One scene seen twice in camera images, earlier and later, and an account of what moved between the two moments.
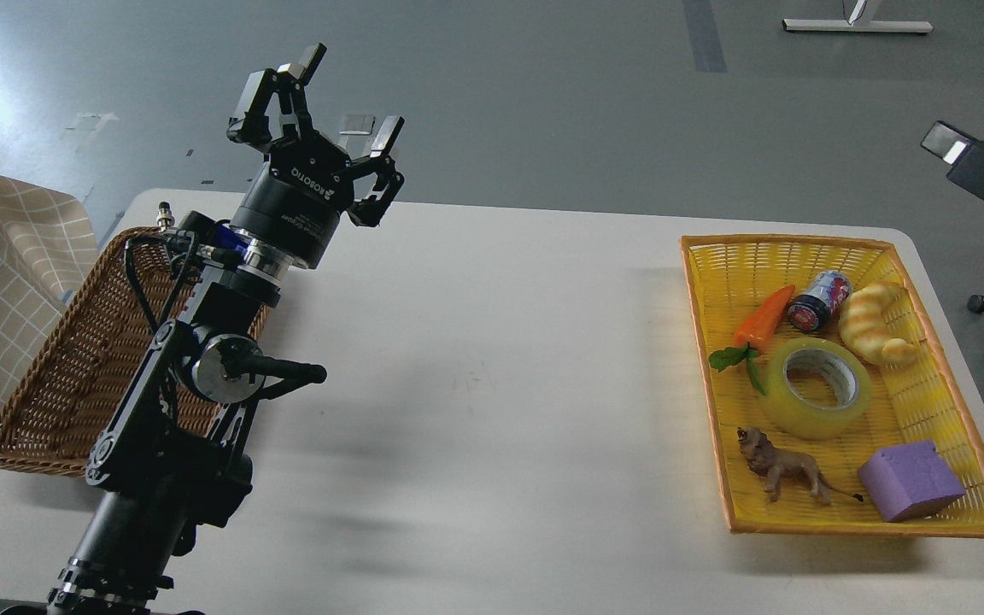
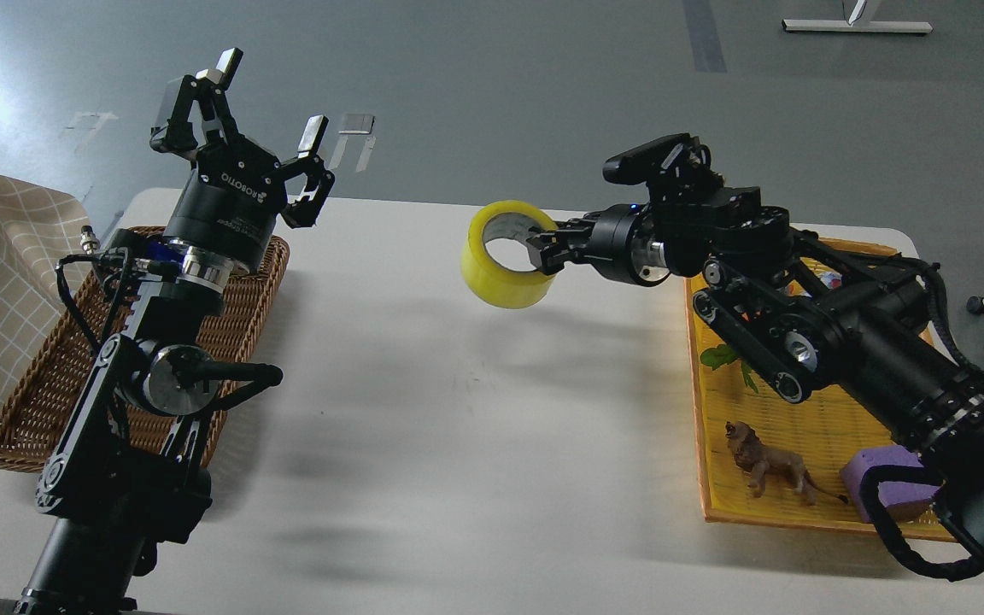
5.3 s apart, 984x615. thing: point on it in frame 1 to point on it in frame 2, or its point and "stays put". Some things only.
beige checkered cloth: x=16 y=251 stays put
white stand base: x=850 y=25 stays put
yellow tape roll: x=790 y=415 to x=497 y=286
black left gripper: x=307 y=184 to x=228 y=206
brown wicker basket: x=73 y=392 stays put
